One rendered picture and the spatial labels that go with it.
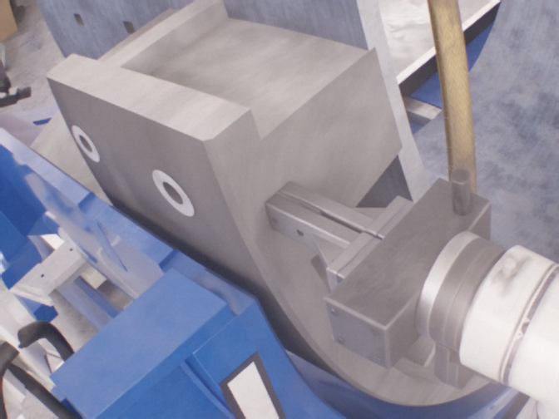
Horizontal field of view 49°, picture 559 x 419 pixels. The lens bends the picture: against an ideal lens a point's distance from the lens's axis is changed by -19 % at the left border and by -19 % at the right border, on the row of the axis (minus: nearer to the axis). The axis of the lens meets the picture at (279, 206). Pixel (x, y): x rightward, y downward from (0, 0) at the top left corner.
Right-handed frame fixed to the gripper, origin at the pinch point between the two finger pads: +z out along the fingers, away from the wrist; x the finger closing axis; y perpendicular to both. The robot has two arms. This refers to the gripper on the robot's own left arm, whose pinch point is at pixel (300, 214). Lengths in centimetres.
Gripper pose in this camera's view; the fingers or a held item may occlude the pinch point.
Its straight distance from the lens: 53.2
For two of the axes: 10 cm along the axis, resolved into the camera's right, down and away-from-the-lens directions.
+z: -7.2, -3.4, 6.1
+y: -2.0, -7.4, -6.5
